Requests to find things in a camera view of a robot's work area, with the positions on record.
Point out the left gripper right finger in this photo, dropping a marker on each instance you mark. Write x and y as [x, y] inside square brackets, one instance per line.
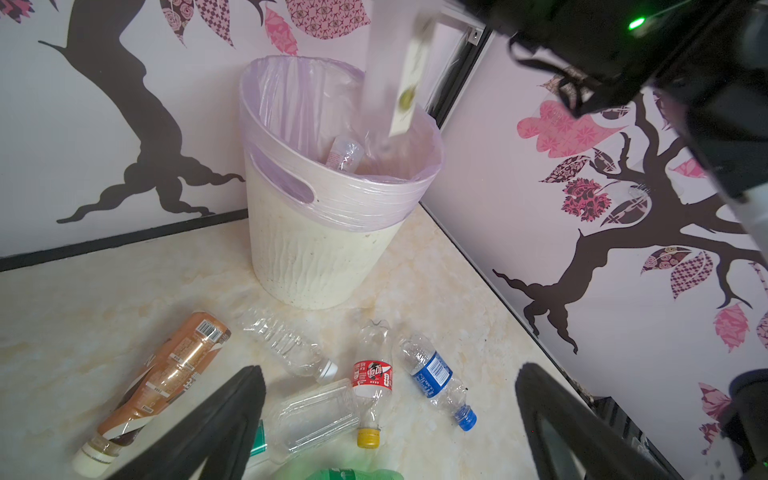
[567, 441]

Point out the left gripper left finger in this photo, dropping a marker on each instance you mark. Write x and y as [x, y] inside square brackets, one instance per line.
[215, 439]

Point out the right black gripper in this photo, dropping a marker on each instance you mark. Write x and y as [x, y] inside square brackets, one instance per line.
[618, 46]

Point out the brown coffee bottle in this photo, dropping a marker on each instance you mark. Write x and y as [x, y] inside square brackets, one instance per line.
[164, 377]

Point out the green soda bottle yellow cap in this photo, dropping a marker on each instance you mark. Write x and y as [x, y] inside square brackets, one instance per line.
[354, 474]

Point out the tall clear square bottle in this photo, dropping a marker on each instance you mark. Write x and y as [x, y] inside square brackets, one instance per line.
[400, 40]

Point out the clear bottle red cap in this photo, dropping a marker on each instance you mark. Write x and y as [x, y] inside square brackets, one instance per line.
[345, 155]

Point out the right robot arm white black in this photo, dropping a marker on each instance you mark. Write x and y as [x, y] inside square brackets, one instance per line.
[613, 164]

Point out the white bin with purple liner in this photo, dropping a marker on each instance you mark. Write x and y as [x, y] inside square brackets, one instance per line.
[316, 233]

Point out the clear bottle green label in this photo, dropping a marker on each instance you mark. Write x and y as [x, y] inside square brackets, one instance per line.
[305, 421]

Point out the clear crushed bottle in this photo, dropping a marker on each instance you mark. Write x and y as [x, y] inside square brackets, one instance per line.
[299, 354]

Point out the small bottle red label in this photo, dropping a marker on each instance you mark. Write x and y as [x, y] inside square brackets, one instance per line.
[372, 381]

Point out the blue label bottle right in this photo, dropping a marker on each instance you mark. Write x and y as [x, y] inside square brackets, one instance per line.
[435, 378]

